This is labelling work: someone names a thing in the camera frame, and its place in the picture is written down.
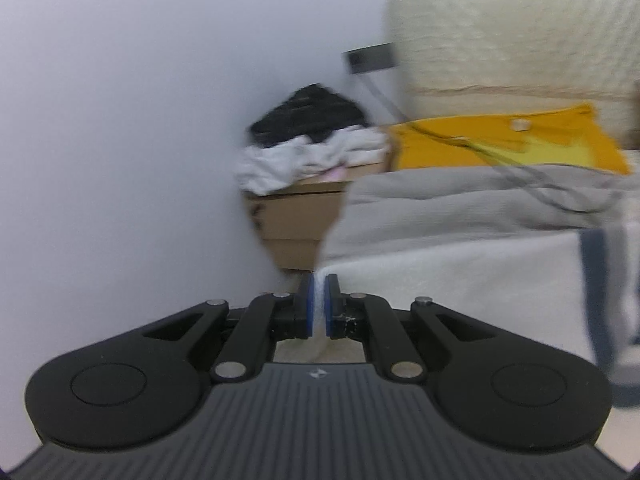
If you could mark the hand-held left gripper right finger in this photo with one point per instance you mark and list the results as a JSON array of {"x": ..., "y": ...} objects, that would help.
[{"x": 331, "y": 305}]

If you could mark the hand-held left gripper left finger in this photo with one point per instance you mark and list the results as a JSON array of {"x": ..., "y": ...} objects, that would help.
[{"x": 306, "y": 305}]

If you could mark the white sweater with navy stripes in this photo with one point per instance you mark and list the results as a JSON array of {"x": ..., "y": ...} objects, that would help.
[{"x": 450, "y": 280}]

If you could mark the white clothes pile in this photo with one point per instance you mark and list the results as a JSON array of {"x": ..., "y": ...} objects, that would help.
[{"x": 280, "y": 160}]

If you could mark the black clothes pile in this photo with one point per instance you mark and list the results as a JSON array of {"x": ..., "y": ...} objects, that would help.
[{"x": 305, "y": 110}]

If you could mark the cardboard box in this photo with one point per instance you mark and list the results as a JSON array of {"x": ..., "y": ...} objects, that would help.
[{"x": 295, "y": 210}]

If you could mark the grey bed sheet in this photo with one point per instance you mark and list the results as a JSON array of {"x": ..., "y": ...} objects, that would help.
[{"x": 425, "y": 205}]

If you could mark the yellow garment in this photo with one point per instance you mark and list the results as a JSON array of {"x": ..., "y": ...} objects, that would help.
[{"x": 450, "y": 155}]

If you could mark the cream quilted headboard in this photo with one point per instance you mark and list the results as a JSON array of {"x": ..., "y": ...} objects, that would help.
[{"x": 500, "y": 35}]

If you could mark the black wall socket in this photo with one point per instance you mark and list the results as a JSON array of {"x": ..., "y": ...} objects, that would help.
[{"x": 372, "y": 57}]

